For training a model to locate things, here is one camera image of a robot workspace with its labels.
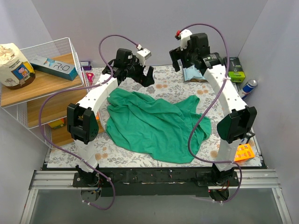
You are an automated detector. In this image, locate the green garment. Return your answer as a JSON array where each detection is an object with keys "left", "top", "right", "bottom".
[{"left": 106, "top": 88, "right": 212, "bottom": 164}]

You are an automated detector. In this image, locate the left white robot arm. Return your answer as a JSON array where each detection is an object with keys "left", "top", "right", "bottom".
[{"left": 67, "top": 49, "right": 154, "bottom": 187}]

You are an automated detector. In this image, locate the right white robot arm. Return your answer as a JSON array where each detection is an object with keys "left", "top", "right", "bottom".
[{"left": 170, "top": 29, "right": 257, "bottom": 186}]

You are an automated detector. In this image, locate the light blue snack bag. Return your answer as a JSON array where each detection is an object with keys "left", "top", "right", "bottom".
[{"left": 183, "top": 66, "right": 207, "bottom": 82}]

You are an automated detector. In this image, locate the pink box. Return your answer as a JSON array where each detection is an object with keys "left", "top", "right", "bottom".
[{"left": 85, "top": 72, "right": 95, "bottom": 85}]

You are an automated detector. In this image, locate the purple box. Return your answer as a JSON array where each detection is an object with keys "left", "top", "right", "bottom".
[{"left": 80, "top": 61, "right": 92, "bottom": 71}]

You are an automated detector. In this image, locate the green black box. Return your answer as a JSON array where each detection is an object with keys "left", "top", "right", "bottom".
[{"left": 228, "top": 57, "right": 245, "bottom": 83}]

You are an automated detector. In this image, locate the blue energy drink can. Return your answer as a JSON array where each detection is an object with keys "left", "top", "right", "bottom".
[{"left": 238, "top": 79, "right": 257, "bottom": 99}]

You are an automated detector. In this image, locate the white blue toothpaste box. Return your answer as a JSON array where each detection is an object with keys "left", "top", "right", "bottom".
[{"left": 29, "top": 55, "right": 78, "bottom": 81}]

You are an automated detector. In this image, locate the wooden shelf unit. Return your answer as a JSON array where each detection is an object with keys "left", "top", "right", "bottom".
[{"left": 0, "top": 70, "right": 89, "bottom": 148}]

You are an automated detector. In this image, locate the yellow box under shelf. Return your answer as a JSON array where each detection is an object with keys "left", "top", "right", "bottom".
[{"left": 48, "top": 118, "right": 65, "bottom": 129}]

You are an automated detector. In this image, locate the orange box right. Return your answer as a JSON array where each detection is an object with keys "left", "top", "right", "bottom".
[{"left": 234, "top": 144, "right": 255, "bottom": 162}]

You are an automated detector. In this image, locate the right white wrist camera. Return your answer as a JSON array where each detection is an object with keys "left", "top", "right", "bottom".
[{"left": 175, "top": 29, "right": 192, "bottom": 51}]

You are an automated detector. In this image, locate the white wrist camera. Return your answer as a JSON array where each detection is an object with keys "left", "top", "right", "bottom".
[
  {"left": 175, "top": 29, "right": 192, "bottom": 51},
  {"left": 136, "top": 44, "right": 151, "bottom": 67}
]

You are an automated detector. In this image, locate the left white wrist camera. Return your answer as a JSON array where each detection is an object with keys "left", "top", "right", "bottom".
[{"left": 136, "top": 44, "right": 151, "bottom": 67}]

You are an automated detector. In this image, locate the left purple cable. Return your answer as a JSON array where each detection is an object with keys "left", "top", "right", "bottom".
[{"left": 38, "top": 35, "right": 143, "bottom": 210}]

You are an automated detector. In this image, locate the white wire basket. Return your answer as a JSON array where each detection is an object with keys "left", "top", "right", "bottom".
[{"left": 0, "top": 37, "right": 89, "bottom": 147}]

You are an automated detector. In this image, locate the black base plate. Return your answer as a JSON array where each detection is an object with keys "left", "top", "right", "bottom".
[{"left": 72, "top": 167, "right": 239, "bottom": 197}]

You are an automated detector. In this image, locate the aluminium rail frame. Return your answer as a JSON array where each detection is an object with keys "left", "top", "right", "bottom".
[{"left": 21, "top": 169, "right": 294, "bottom": 224}]

